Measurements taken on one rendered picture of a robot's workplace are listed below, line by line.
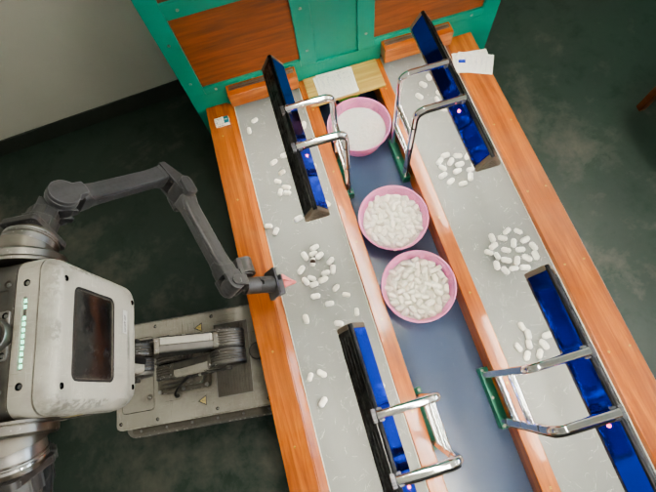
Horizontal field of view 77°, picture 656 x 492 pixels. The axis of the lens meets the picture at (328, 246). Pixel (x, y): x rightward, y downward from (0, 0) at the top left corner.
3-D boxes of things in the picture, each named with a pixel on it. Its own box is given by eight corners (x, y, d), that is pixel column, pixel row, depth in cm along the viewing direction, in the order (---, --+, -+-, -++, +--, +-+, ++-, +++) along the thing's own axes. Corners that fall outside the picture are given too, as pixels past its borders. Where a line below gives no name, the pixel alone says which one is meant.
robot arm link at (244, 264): (221, 297, 132) (234, 283, 128) (212, 266, 137) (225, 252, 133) (251, 297, 141) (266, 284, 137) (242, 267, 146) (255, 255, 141)
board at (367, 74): (311, 107, 178) (311, 105, 177) (303, 81, 183) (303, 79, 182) (386, 86, 178) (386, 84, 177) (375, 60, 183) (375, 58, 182)
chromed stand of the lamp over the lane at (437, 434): (385, 463, 139) (394, 495, 97) (367, 401, 146) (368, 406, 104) (439, 446, 140) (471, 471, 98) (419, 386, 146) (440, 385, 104)
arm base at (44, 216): (33, 256, 105) (-3, 224, 95) (43, 231, 110) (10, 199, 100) (66, 249, 104) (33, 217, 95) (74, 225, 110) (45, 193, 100)
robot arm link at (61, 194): (159, 174, 147) (171, 155, 141) (184, 203, 146) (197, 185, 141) (29, 207, 109) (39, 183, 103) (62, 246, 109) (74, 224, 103)
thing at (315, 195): (306, 223, 131) (303, 214, 124) (262, 72, 152) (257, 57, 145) (330, 216, 131) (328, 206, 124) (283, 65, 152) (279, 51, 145)
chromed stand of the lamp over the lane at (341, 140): (310, 210, 172) (293, 152, 130) (298, 170, 179) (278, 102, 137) (354, 197, 172) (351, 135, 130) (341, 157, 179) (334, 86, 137)
